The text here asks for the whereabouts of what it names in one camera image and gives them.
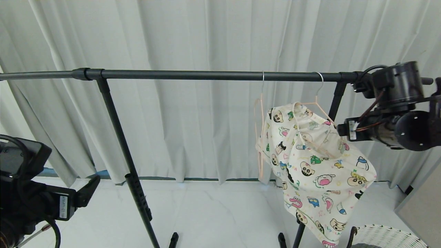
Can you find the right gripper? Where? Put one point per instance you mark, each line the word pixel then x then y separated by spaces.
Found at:
pixel 379 132

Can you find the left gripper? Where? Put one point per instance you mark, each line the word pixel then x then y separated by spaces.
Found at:
pixel 34 203

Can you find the pink clothes hanger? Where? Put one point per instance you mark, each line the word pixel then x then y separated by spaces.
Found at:
pixel 316 100
pixel 263 82

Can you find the cream printed shorts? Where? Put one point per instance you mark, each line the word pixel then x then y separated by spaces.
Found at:
pixel 317 179

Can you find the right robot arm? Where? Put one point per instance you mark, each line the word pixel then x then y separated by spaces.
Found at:
pixel 399 86

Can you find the white laundry basket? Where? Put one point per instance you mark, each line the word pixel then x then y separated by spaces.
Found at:
pixel 386 237

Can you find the black clothes rack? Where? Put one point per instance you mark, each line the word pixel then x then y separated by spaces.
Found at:
pixel 172 74

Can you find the white curtain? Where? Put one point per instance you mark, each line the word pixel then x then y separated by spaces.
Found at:
pixel 189 137

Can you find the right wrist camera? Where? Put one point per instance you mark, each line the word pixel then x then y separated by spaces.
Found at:
pixel 363 89

